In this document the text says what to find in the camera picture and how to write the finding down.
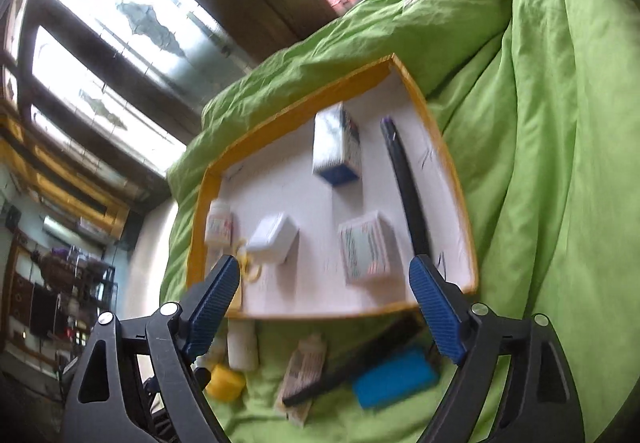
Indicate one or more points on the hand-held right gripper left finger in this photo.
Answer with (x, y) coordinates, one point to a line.
(210, 308)

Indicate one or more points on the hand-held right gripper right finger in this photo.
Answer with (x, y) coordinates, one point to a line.
(437, 313)

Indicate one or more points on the yellow cap bottle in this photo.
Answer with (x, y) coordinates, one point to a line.
(242, 345)

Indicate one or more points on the blue battery pack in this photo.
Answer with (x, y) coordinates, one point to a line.
(395, 378)

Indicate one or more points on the white cap bottle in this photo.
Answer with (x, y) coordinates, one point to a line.
(220, 223)

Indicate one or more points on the white plug adapter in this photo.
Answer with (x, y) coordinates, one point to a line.
(272, 238)

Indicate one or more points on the white red-bordered medicine box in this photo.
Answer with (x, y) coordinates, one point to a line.
(362, 248)

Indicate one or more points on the black pen with yellow end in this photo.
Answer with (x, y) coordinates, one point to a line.
(350, 363)

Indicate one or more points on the black pen with purple end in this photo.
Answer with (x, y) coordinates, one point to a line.
(407, 188)

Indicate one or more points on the yellow cardboard tray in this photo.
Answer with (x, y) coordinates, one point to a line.
(320, 223)

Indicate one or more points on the dark blue white medicine box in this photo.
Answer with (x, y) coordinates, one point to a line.
(332, 148)

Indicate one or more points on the cluttered wooden shelf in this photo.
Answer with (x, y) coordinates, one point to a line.
(50, 283)

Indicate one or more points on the green duvet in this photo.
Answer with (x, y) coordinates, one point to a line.
(525, 173)

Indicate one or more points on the gold framed partition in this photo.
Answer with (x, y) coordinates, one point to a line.
(60, 183)

